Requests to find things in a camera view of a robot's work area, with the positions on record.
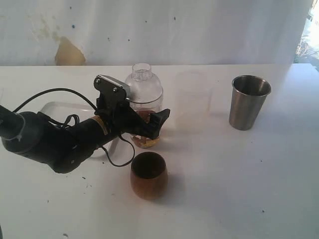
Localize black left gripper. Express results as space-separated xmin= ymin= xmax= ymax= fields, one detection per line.
xmin=95 ymin=102 xmax=170 ymax=139

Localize clear plastic tumbler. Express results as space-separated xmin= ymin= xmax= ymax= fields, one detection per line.
xmin=130 ymin=97 xmax=162 ymax=148

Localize clear dome lid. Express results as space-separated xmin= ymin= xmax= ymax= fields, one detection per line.
xmin=125 ymin=63 xmax=163 ymax=104

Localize brown wooden cup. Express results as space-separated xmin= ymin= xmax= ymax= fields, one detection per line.
xmin=130 ymin=151 xmax=168 ymax=201

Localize stainless steel cup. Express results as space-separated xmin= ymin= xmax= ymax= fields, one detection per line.
xmin=229 ymin=75 xmax=271 ymax=130

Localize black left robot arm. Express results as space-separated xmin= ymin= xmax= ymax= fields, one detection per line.
xmin=0 ymin=104 xmax=170 ymax=174

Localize brown chunks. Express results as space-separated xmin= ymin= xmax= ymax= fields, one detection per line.
xmin=131 ymin=110 xmax=159 ymax=148

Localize white rectangular plastic tray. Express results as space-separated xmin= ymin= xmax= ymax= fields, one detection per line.
xmin=40 ymin=102 xmax=119 ymax=160

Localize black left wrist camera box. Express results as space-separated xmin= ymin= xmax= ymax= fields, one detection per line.
xmin=94 ymin=75 xmax=131 ymax=112

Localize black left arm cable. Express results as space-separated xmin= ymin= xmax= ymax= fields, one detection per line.
xmin=12 ymin=87 xmax=137 ymax=167

